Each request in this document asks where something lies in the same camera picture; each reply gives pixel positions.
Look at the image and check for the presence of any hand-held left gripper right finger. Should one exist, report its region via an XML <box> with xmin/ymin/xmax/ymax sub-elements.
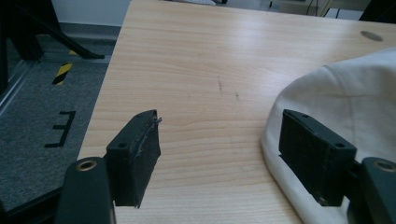
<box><xmin>278</xmin><ymin>108</ymin><xmax>358</xmax><ymax>208</ymax></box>

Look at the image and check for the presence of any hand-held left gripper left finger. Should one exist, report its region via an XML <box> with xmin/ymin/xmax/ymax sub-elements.
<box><xmin>106</xmin><ymin>109</ymin><xmax>163</xmax><ymax>209</ymax></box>

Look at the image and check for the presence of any white cloth garment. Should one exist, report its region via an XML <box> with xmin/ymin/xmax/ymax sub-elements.
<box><xmin>261</xmin><ymin>46</ymin><xmax>396</xmax><ymax>224</ymax></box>

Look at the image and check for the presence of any black tape floor mark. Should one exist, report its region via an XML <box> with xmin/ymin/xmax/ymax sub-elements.
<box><xmin>44</xmin><ymin>110</ymin><xmax>77</xmax><ymax>149</ymax></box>

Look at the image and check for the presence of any yellow black hazard tape strip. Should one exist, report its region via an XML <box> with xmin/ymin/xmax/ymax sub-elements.
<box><xmin>51</xmin><ymin>63</ymin><xmax>74</xmax><ymax>87</ymax></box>

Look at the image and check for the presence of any dark chair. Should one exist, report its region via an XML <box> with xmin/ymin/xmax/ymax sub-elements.
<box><xmin>358</xmin><ymin>0</ymin><xmax>396</xmax><ymax>24</ymax></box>

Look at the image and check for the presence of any black metal stand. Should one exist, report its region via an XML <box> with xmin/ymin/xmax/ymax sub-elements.
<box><xmin>0</xmin><ymin>0</ymin><xmax>106</xmax><ymax>95</ymax></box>

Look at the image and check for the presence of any grey desk cable grommet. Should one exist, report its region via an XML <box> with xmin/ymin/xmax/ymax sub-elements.
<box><xmin>360</xmin><ymin>30</ymin><xmax>384</xmax><ymax>43</ymax></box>

